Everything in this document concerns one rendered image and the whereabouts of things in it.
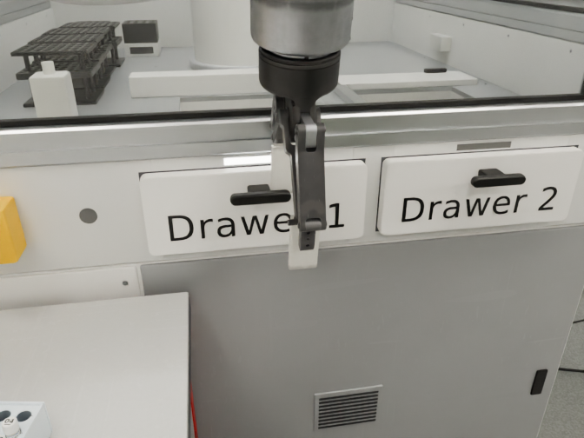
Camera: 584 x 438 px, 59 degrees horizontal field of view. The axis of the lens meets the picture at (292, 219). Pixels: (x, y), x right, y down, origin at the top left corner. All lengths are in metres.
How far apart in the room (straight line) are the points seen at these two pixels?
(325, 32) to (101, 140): 0.32
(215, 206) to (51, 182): 0.20
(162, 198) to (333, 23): 0.32
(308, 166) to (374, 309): 0.41
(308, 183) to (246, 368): 0.45
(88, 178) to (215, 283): 0.22
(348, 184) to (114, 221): 0.31
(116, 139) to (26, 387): 0.29
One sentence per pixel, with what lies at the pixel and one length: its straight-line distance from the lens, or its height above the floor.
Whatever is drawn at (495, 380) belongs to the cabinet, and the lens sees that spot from 1.04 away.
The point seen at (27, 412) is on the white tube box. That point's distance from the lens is 0.56.
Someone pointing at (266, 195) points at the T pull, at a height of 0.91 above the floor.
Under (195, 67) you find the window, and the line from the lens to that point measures 0.64.
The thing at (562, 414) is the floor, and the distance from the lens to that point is 1.76.
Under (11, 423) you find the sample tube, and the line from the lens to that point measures 0.53.
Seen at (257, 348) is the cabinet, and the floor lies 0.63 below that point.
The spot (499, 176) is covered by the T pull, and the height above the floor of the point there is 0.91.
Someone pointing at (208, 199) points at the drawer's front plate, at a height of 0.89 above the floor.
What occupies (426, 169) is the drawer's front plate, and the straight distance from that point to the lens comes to 0.71.
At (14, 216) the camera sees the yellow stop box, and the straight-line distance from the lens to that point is 0.70.
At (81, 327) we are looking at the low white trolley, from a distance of 0.70.
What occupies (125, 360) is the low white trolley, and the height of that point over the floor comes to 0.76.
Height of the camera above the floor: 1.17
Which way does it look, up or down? 27 degrees down
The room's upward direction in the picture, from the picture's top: straight up
